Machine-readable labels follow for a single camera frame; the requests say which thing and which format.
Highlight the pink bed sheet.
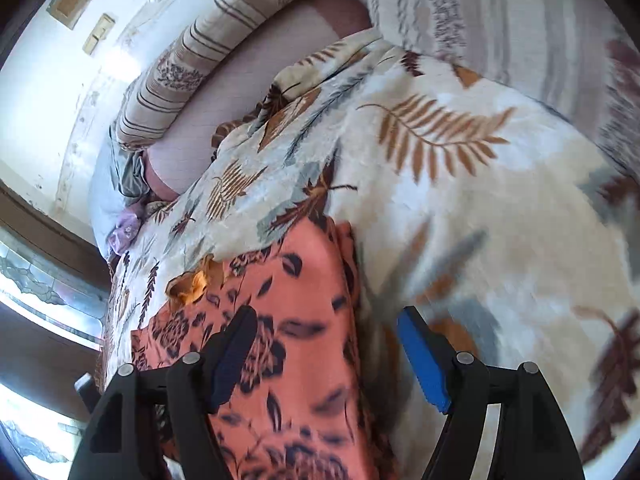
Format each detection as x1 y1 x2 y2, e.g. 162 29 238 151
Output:
144 0 370 202

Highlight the purple small garment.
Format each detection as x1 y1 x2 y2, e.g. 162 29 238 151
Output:
107 205 143 256

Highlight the striped beige bolster pillow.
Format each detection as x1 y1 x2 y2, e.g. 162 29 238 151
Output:
114 0 295 151

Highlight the grey striped pillow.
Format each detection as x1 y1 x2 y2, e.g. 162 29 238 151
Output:
368 0 639 174

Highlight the cream leaf-print fleece blanket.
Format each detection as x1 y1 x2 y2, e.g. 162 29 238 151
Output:
103 30 639 479

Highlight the light blue grey cloth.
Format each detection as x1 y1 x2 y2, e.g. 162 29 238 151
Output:
88 140 151 260

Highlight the orange black floral garment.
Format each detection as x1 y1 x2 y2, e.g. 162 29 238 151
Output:
131 217 397 479

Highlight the wall switch plate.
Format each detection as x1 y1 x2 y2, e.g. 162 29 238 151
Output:
82 13 115 55

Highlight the wooden framed window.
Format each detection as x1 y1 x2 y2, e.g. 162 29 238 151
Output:
1 186 108 479

